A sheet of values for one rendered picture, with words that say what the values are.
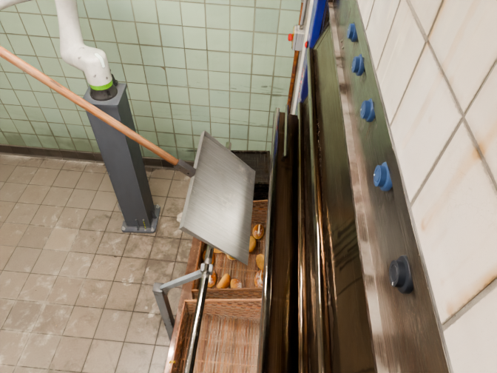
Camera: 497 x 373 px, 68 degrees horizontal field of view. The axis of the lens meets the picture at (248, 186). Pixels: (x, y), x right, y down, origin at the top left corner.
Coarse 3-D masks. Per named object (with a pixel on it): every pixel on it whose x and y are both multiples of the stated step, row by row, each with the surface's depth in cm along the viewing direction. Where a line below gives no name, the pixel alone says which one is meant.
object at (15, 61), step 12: (0, 48) 118; (12, 60) 120; (36, 72) 124; (48, 84) 127; (60, 84) 128; (72, 96) 130; (84, 108) 133; (96, 108) 135; (108, 120) 137; (132, 132) 142; (144, 144) 145; (168, 156) 150
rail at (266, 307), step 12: (276, 108) 168; (276, 120) 163; (276, 132) 157; (276, 144) 152; (276, 156) 148; (276, 168) 144; (276, 180) 140; (264, 288) 112; (264, 300) 108; (264, 312) 106; (264, 324) 104; (264, 336) 101; (264, 348) 99; (264, 360) 97; (264, 372) 95
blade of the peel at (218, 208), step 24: (216, 144) 181; (216, 168) 173; (240, 168) 186; (192, 192) 155; (216, 192) 165; (240, 192) 177; (192, 216) 149; (216, 216) 158; (240, 216) 170; (216, 240) 152; (240, 240) 162
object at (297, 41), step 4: (296, 28) 203; (304, 28) 203; (296, 32) 200; (300, 32) 200; (304, 32) 200; (296, 36) 201; (300, 36) 200; (304, 36) 200; (292, 40) 206; (296, 40) 202; (300, 40) 202; (292, 44) 205; (296, 44) 204; (300, 44) 204; (292, 48) 206; (296, 48) 206; (300, 48) 205
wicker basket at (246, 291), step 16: (256, 208) 218; (256, 224) 229; (256, 240) 221; (256, 256) 214; (224, 272) 206; (240, 272) 207; (192, 288) 184; (208, 288) 200; (240, 288) 178; (256, 288) 177
